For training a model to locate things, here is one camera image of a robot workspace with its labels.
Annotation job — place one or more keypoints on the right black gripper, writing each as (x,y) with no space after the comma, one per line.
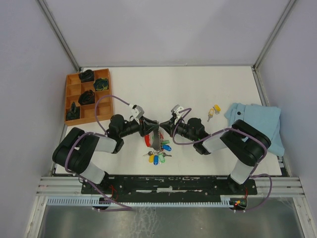
(169,126)

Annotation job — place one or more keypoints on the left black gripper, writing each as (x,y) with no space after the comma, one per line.
(145,128)

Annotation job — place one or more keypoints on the bunch of coloured key tags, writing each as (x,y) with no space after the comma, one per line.
(157,156)

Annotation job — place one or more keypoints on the yellow tagged key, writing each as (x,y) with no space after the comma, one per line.
(210,114)

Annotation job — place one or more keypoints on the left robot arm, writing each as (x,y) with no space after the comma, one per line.
(75,151)

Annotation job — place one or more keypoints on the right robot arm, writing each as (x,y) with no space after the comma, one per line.
(248,144)

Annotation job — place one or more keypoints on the yellow key tag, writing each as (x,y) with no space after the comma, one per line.
(217,108)

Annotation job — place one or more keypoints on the green black rolled sock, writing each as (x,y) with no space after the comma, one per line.
(101,84)

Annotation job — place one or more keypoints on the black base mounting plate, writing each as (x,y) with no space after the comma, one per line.
(163,189)

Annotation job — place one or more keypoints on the black red rolled sock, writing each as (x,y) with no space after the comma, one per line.
(87,98)

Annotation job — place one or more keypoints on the orange wooden compartment tray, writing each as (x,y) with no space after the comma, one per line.
(102,109)

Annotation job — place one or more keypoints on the dark green rolled sock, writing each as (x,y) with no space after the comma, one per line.
(73,113)

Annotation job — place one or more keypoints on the black rolled sock top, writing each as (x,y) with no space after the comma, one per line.
(86,76)

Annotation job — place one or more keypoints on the light blue folded cloth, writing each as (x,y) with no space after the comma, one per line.
(264,119)

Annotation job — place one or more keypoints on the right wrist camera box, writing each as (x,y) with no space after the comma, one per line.
(177,111)

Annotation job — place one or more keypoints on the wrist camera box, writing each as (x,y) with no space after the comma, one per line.
(136,111)
(177,111)

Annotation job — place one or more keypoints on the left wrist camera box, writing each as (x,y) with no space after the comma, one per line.
(136,111)

